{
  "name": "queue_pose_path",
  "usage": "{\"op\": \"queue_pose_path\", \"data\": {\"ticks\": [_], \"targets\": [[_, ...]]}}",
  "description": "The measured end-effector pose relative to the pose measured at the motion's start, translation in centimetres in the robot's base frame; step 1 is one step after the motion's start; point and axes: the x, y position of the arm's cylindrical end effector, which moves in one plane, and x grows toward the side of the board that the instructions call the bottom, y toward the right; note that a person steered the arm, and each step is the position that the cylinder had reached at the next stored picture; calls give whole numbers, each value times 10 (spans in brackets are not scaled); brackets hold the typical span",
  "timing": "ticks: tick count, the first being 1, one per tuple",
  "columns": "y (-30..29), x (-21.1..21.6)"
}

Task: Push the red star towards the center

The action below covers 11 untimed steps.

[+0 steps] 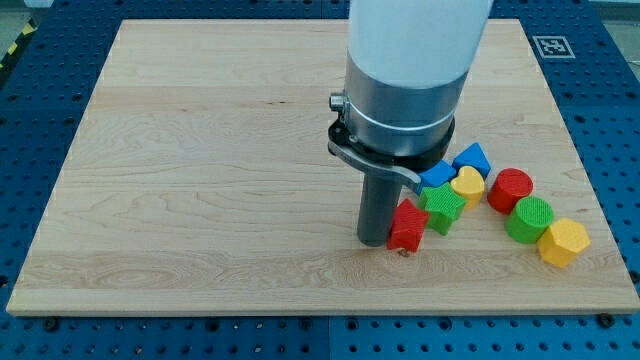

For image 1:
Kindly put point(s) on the red star block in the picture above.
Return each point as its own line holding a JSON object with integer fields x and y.
{"x": 407, "y": 227}

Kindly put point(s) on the blue block near arm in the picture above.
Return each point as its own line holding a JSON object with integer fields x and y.
{"x": 436, "y": 176}

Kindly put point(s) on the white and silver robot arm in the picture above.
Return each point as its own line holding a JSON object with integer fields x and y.
{"x": 407, "y": 62}

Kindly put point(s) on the green star block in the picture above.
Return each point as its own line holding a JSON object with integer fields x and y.
{"x": 443, "y": 205}

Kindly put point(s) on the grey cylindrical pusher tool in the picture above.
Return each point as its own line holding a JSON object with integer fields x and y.
{"x": 380, "y": 193}

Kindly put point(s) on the black mounting flange plate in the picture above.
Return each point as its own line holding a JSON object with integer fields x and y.
{"x": 425, "y": 159}

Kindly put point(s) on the light wooden board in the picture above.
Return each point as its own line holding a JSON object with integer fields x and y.
{"x": 199, "y": 183}

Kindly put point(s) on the yellow heart block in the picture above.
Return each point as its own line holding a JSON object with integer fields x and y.
{"x": 470, "y": 185}

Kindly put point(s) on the blue cube block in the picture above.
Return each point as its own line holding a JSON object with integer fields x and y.
{"x": 473, "y": 156}

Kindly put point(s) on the red cylinder block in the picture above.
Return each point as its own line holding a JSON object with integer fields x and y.
{"x": 510, "y": 185}

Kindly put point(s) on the green cylinder block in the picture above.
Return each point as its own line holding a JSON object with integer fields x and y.
{"x": 529, "y": 219}

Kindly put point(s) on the yellow hexagon block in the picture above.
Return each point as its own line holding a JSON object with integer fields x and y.
{"x": 562, "y": 242}

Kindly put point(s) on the white fiducial marker tag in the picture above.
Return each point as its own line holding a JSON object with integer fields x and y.
{"x": 553, "y": 47}

